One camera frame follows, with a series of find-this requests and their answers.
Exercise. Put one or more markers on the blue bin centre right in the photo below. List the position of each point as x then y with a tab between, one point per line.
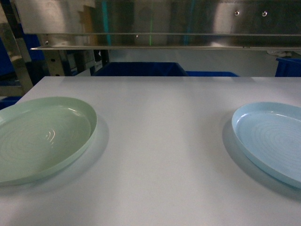
210	74

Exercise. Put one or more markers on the blue bin behind table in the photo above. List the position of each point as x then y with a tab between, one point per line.
169	69

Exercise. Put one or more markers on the light green plate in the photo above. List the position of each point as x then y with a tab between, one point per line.
40	137

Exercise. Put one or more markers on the light blue plate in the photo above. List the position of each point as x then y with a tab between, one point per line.
269	135

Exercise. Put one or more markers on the stainless steel shelf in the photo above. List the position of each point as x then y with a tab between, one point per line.
204	24

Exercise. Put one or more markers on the blue bin far right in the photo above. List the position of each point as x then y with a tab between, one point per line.
288	67

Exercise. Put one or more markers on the steel rack upright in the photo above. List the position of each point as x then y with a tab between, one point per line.
17	51

